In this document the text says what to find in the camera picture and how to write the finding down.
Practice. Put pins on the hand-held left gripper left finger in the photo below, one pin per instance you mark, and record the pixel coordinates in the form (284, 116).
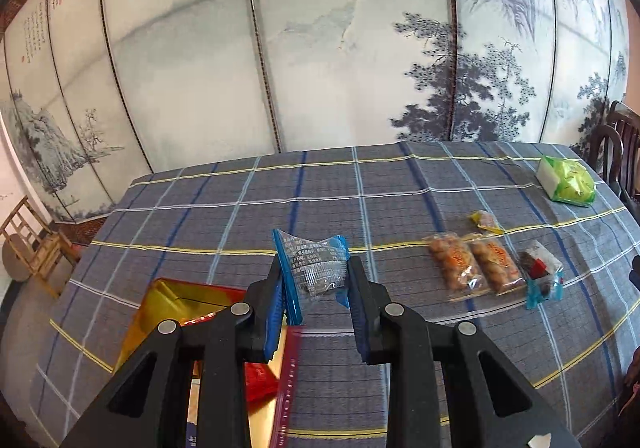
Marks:
(274, 313)

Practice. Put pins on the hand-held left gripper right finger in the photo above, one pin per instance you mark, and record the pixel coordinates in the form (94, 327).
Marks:
(362, 308)

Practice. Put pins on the blue-edged clear snack packet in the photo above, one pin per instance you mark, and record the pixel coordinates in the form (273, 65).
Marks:
(315, 263)

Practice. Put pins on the red snack packet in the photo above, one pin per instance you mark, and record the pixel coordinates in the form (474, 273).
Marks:
(260, 380)

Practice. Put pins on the dark clear snack packet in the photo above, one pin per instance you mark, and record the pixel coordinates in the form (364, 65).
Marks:
(542, 268)

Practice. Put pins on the clear peanut snack packet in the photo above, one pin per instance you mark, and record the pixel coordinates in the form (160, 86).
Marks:
(495, 263)
(452, 260)

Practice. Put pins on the gold and red tin box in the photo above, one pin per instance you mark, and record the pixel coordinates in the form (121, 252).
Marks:
(170, 298)

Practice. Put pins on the small yellow snack packet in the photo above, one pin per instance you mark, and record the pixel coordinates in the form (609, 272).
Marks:
(484, 219)

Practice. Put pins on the green tissue pack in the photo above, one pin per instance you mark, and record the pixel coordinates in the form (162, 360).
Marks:
(567, 180)

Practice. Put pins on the dark wooden chair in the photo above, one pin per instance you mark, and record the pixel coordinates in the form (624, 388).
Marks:
(625, 138)

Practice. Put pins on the light wooden chair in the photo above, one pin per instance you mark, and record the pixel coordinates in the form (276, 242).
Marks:
(37, 253)

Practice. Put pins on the painted folding screen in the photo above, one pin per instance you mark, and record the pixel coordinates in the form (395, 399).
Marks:
(200, 53)

